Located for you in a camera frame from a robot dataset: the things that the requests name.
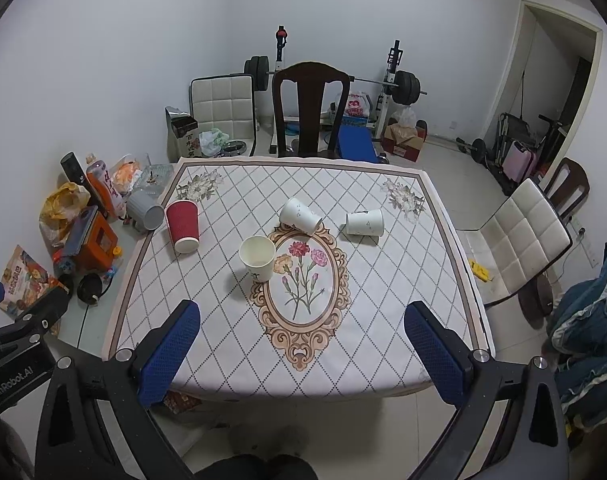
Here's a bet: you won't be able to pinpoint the person's legs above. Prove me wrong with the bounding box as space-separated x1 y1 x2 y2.
196 424 318 480

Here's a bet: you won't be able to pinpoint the cream door frame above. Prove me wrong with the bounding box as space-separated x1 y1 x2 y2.
503 0 605 173

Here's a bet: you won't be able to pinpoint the blue weight bench pad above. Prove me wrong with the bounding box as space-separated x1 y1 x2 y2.
337 125 385 160

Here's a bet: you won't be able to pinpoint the black speaker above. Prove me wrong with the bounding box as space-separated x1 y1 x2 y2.
60 152 87 186

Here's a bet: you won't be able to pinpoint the red cardboard box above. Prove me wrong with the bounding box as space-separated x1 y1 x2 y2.
383 119 429 162

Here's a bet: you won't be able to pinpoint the pink suitcase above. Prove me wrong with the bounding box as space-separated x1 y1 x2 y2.
503 140 539 184

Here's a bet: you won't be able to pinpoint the white and green plastic bag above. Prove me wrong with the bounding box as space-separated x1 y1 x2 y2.
198 128 232 157

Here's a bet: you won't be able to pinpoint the black barbell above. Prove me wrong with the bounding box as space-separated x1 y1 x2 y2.
243 55 429 104

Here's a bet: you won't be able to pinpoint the white padded chair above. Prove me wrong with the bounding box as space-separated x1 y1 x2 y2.
190 74 258 157
456 178 575 332

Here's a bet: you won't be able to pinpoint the yellow plastic bag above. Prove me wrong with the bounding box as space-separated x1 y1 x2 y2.
38 182 92 247

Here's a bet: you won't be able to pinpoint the short dumbbell bar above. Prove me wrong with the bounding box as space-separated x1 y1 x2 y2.
455 136 490 164

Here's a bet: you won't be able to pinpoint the black round device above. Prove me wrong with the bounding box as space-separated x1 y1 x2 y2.
76 273 104 306

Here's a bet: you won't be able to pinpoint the dark wooden chair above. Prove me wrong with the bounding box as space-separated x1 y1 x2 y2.
272 61 351 159
533 157 591 222

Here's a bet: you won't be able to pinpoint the red and white plastic bag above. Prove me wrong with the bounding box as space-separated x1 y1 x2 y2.
333 91 372 119

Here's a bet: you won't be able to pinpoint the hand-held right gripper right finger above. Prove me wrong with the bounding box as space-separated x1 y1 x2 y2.
404 301 570 480

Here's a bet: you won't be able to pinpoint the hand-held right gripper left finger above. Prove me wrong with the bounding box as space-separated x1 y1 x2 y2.
36 300 201 480

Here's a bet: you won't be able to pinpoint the white paper cup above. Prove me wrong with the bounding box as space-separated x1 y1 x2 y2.
345 208 385 238
278 197 323 235
238 235 276 283

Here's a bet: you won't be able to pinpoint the floral diamond-pattern tablecloth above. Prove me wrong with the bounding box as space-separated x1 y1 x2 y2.
102 156 495 402

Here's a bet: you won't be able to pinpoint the black kick scooter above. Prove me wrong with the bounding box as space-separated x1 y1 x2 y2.
535 113 569 167

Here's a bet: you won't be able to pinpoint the grey folding cart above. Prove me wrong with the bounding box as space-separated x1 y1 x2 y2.
493 112 533 171

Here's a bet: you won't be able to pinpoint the white barbell rack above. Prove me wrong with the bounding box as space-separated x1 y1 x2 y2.
270 25 404 154

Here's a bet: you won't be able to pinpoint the snack packet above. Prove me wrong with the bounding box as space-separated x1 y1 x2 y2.
0 244 60 322

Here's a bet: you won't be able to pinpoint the orange and white plastic bag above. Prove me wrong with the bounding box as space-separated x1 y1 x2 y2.
110 154 143 194

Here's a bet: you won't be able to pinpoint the clear plastic container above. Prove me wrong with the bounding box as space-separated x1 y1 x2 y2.
132 162 174 196

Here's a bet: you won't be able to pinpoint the orange bottle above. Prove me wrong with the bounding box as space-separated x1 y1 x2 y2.
85 159 122 219

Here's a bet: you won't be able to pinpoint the red ribbed paper cup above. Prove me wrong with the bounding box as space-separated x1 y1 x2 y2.
165 199 201 254

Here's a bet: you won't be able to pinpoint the brown gift carton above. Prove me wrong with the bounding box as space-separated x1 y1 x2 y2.
164 106 202 161

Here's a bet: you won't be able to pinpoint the orange toy box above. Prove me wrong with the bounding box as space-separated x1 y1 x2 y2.
52 205 124 277

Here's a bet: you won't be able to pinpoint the blue denim clothes pile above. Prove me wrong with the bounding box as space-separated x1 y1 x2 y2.
547 249 607 432

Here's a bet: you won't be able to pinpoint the grey cup on side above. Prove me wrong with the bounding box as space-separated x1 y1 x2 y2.
126 190 165 233

